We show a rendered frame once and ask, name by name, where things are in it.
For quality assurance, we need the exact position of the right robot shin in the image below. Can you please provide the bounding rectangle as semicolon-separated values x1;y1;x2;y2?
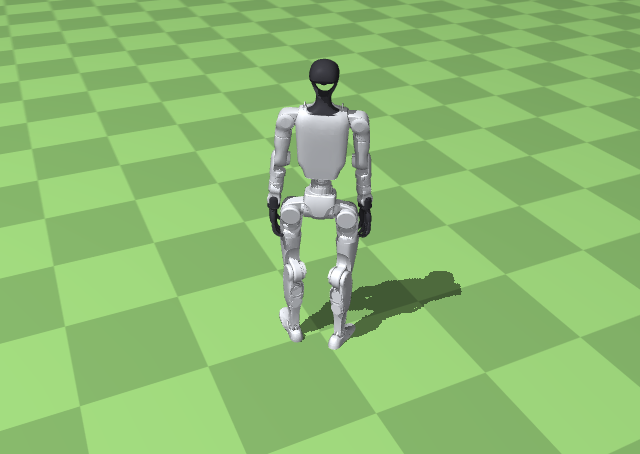
330;271;353;337

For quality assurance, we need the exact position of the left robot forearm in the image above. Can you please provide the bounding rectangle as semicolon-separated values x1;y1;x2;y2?
267;150;286;205

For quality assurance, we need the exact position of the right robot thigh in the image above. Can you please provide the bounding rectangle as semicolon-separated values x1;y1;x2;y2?
328;199;359;289

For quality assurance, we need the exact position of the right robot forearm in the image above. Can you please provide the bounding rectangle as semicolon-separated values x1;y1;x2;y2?
355;153;373;206

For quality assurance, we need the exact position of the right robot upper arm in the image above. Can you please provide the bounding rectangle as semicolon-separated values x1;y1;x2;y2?
348;110;370;170

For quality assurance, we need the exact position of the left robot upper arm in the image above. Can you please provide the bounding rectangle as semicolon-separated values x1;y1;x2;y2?
274;107;299;167

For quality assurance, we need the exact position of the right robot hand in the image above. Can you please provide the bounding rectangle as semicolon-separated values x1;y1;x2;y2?
358;197;372;238

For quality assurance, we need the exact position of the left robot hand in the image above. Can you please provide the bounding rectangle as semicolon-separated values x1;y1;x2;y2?
267;197;284;236

